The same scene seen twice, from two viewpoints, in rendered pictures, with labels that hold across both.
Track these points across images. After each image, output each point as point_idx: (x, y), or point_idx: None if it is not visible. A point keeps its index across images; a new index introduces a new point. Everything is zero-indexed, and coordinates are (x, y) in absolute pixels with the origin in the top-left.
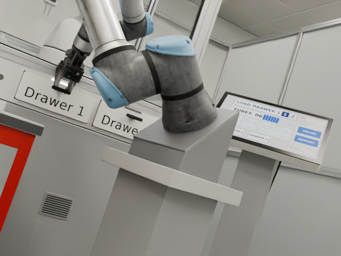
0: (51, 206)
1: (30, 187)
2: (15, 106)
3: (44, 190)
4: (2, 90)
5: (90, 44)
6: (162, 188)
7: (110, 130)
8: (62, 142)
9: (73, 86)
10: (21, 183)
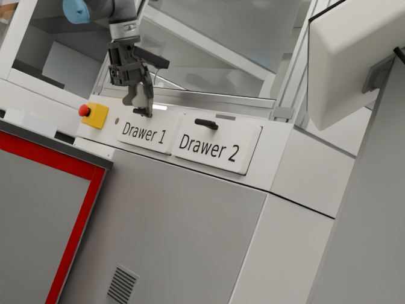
0: (116, 286)
1: (108, 256)
2: (119, 152)
3: (117, 261)
4: (115, 135)
5: (113, 26)
6: None
7: (186, 157)
8: (144, 189)
9: (147, 101)
10: (102, 251)
